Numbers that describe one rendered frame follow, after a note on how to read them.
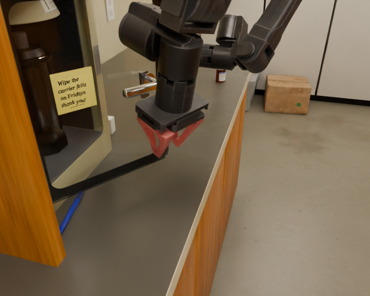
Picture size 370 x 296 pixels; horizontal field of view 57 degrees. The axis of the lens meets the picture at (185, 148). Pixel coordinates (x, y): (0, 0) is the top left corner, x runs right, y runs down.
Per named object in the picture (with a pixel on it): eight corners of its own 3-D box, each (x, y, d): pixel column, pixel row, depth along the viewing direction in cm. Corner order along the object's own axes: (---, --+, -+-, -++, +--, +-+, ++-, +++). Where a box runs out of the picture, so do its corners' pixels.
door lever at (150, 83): (113, 93, 67) (112, 81, 66) (154, 83, 72) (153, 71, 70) (127, 102, 63) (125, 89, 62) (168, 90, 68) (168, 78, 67)
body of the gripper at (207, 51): (189, 29, 85) (218, 32, 84) (188, 69, 91) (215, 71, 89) (181, 36, 80) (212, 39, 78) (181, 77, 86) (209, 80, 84)
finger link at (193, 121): (142, 145, 59) (145, 100, 53) (171, 130, 63) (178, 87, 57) (168, 168, 56) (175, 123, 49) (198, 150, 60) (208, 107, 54)
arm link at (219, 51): (234, 66, 79) (236, 74, 85) (239, 37, 80) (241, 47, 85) (205, 63, 81) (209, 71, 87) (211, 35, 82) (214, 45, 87)
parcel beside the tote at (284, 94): (263, 112, 334) (267, 84, 319) (262, 99, 362) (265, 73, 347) (307, 115, 328) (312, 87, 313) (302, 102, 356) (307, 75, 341)
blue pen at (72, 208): (60, 232, 67) (84, 188, 79) (54, 231, 67) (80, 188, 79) (61, 236, 68) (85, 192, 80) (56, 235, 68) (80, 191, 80)
